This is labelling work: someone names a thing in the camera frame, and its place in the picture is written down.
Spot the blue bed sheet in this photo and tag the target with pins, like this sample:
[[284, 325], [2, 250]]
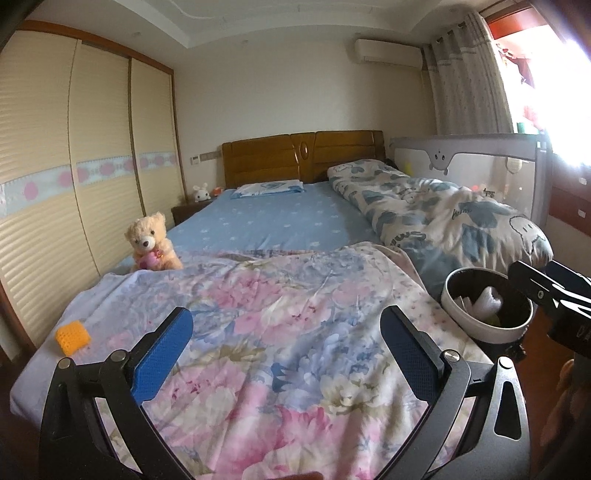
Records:
[[286, 221]]

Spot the dark wooden nightstand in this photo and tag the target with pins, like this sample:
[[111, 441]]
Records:
[[184, 213]]

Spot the small yellow crochet pad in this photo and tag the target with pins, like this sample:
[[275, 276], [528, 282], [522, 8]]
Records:
[[73, 339]]

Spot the red hanging clothes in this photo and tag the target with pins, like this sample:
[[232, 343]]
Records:
[[524, 64]]

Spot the white pouch on rail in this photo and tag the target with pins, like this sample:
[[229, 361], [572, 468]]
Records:
[[513, 164]]

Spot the grey bed guard rail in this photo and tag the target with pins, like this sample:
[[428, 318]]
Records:
[[485, 152]]

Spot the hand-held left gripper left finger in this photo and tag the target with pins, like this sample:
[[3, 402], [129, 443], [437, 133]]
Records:
[[161, 360]]

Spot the white air conditioner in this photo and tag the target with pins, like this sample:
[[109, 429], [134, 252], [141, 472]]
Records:
[[388, 50]]

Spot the pink floral blanket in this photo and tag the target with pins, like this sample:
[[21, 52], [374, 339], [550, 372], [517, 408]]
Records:
[[277, 346]]

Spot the person's right hand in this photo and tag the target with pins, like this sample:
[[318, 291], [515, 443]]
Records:
[[564, 381]]

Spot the beige teddy bear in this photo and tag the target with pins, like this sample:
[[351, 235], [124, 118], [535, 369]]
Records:
[[147, 235]]

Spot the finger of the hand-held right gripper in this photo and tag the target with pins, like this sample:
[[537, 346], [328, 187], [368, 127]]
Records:
[[572, 281], [535, 286]]

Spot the blue patterned pillow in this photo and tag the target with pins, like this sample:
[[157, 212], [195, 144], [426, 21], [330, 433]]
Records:
[[268, 188]]

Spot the grey patterned curtain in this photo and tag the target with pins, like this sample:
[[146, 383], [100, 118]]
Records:
[[466, 83]]

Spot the white quilt with blue clouds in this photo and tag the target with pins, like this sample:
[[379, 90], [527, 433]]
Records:
[[438, 217]]

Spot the white bunny toy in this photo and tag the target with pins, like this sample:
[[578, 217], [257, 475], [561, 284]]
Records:
[[200, 194]]

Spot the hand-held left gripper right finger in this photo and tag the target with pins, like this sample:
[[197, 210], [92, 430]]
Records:
[[411, 357]]

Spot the white round trash bin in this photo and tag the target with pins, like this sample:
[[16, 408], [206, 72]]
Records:
[[455, 318]]

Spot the wall switch panel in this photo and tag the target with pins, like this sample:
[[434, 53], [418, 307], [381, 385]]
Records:
[[207, 157]]

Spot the cream sliding door wardrobe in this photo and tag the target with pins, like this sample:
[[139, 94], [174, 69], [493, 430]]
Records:
[[69, 138]]

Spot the wooden headboard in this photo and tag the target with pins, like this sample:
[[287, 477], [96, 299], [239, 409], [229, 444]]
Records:
[[258, 159]]

